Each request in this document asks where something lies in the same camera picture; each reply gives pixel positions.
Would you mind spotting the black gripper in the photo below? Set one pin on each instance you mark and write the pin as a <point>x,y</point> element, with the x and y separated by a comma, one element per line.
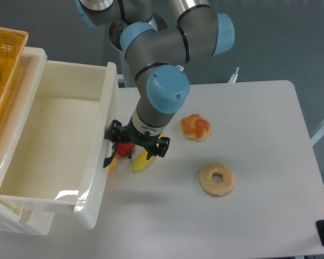
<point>154,145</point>

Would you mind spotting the black top drawer handle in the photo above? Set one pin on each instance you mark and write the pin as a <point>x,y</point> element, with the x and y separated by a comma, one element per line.
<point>108,160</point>

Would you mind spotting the white drawer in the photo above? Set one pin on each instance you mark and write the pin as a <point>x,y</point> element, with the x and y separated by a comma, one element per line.
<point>56,157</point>

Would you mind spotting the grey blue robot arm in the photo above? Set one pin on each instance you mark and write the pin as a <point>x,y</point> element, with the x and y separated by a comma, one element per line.
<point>164,88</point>

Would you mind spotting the white plastic drawer cabinet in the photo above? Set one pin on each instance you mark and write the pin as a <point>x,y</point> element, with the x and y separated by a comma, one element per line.
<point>31,67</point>

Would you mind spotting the red bell pepper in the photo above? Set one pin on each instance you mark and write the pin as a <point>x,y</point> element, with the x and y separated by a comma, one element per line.
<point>125,149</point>

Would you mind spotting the yellow banana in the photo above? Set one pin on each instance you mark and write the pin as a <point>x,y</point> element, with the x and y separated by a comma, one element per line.
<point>141,162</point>

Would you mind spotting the yellow bell pepper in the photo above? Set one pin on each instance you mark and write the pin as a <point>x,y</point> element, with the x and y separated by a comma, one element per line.
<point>112,165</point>

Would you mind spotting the knotted bread roll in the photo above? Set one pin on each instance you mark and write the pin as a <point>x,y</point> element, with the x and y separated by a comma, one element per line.
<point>195,127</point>

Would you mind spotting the orange woven basket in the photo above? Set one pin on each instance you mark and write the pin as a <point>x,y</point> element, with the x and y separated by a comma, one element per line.
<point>12,44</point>

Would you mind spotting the plain ring donut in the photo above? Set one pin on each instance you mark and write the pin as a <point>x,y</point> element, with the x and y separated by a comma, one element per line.
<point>216,179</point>

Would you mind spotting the white metal frame bracket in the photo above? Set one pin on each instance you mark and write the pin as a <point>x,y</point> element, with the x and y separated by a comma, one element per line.
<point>234,76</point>

